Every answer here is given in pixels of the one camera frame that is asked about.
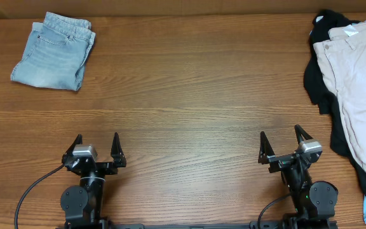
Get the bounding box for beige khaki shorts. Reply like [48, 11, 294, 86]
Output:
[313, 22, 366, 173]

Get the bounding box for folded light blue jeans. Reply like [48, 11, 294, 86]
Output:
[10, 12, 96, 92]

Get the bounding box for black t-shirt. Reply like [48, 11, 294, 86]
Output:
[304, 10, 366, 196]

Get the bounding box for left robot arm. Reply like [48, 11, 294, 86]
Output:
[60, 133, 126, 228]

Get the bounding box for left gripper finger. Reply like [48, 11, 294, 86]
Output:
[65, 134, 83, 155]
[111, 132, 126, 162]

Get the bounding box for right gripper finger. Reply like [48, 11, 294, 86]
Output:
[259, 131, 275, 158]
[294, 124, 313, 144]

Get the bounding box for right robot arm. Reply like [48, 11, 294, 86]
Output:
[256, 124, 339, 229]

